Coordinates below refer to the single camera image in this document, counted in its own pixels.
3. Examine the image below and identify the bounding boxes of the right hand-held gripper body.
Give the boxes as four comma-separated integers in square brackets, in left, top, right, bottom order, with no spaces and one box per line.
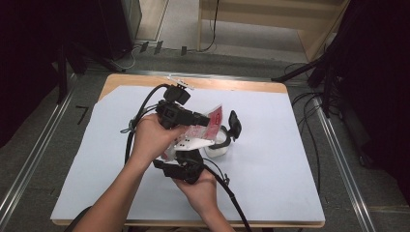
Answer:
[161,137,216,186]

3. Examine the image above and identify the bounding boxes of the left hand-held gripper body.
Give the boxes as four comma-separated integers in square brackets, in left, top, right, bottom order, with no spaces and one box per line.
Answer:
[156,75,195,131]

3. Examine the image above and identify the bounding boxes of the red and white spout pouch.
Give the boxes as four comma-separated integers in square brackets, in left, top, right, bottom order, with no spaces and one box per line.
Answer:
[161,103,224,162]

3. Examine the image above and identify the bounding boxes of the person's right hand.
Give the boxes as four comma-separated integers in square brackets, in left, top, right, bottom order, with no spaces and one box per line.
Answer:
[171,169,219,216]

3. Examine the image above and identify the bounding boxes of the person's left hand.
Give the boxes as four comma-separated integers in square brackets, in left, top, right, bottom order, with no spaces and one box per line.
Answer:
[130,112,189,167]

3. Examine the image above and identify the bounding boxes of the wooden table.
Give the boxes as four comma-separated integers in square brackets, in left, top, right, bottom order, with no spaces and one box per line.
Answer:
[50,72,326,229]

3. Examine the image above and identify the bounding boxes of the white table mat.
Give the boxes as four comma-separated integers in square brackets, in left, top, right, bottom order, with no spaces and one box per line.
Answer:
[50,84,326,223]

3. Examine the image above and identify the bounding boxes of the person's dark clothed knee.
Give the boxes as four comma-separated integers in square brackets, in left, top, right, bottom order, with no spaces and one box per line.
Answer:
[63,206,93,232]

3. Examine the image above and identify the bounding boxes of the black cabinet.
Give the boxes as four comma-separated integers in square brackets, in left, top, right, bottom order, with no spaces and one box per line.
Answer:
[97,0,143,61]

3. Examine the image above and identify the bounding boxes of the black metal stand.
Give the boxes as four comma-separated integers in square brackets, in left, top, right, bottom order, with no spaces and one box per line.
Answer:
[270,47,343,119]
[55,38,128,104]

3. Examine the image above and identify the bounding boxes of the wooden shelf unit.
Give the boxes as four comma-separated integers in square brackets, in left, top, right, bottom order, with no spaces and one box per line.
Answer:
[196,0,352,63]

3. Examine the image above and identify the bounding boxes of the dark curtain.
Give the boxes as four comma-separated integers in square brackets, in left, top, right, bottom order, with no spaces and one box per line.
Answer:
[331,0,410,208]
[0,0,102,149]

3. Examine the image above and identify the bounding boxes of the left hand-held gripper cable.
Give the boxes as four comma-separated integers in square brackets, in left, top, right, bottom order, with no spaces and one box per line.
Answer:
[120,83,172,165]

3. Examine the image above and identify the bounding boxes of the hand-held gripper cable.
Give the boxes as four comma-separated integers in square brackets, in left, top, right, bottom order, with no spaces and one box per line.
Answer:
[120,83,172,165]
[202,157,253,232]

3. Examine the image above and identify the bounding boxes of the metal floor rail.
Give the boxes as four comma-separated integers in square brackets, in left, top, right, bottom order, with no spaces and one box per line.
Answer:
[0,72,77,223]
[86,69,275,82]
[309,96,377,232]

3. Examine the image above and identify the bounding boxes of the right hand-held gripper cable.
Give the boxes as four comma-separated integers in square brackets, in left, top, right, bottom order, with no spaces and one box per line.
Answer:
[202,157,253,232]

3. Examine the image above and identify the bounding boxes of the white floor cable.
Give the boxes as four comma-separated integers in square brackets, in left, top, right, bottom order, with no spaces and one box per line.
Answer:
[110,43,143,73]

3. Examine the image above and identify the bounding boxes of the black hanging cable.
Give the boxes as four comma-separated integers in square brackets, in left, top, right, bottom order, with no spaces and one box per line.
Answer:
[198,0,221,53]

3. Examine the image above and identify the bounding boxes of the black floor cables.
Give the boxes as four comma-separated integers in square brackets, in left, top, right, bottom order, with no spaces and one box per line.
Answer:
[283,62,324,195]

